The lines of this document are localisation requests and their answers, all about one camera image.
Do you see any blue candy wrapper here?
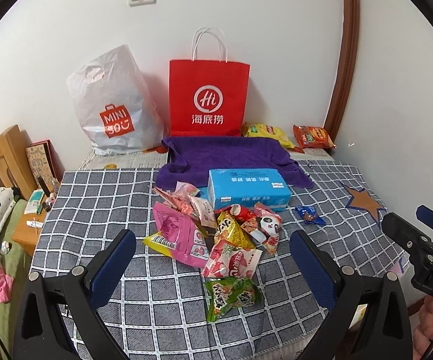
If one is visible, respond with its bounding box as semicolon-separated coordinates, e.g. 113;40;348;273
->
295;205;326;227

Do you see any panda print snack pack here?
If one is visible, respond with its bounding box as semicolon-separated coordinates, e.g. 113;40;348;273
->
254;202;282;255

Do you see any magenta snack bag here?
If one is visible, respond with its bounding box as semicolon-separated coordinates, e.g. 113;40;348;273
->
153;202;209;269

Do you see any strawberry white snack bag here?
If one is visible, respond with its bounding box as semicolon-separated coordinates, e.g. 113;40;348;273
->
202;239;262;279

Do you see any pale pink snack bag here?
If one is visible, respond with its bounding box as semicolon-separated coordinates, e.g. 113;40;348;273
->
153;181;217;230

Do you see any red small snack pack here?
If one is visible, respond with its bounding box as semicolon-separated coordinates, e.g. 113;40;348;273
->
221;204;266;244

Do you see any yellow mustard snack bag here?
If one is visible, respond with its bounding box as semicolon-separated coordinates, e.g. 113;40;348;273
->
214;211;255;250

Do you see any person's right hand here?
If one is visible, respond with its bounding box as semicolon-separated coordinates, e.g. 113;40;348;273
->
413;296;433;360

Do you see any wooden bedside table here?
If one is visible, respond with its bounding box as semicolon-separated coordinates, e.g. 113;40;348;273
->
11;212;47;256

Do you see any grey checked tablecloth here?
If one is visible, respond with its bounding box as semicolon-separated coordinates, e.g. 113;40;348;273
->
32;160;408;359

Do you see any green snack bag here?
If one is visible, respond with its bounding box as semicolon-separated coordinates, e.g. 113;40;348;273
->
205;277;262;322

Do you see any brown patterned book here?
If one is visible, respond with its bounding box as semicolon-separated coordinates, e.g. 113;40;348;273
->
25;140;64;193

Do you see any orange Lays chips bag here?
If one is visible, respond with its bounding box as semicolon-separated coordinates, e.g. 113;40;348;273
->
292;125;336;149

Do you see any wooden headboard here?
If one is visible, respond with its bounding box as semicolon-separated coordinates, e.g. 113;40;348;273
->
0;124;37;200

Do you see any blue tissue pack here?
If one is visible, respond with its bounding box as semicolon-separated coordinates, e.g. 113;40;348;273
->
207;168;291;211

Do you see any purple towel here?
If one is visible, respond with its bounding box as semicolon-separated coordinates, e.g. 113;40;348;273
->
155;136;313;190

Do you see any yellow Lays chips bag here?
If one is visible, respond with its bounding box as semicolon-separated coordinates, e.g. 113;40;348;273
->
242;124;296;150

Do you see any white plastic Miniso bag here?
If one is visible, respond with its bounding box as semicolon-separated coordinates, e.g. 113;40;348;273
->
67;45;164;156

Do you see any red paper shopping bag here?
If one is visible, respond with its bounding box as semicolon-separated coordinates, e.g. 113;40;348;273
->
168;27;251;137

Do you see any brown wooden door frame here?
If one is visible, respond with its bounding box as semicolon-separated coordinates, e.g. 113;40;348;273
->
324;0;360;141

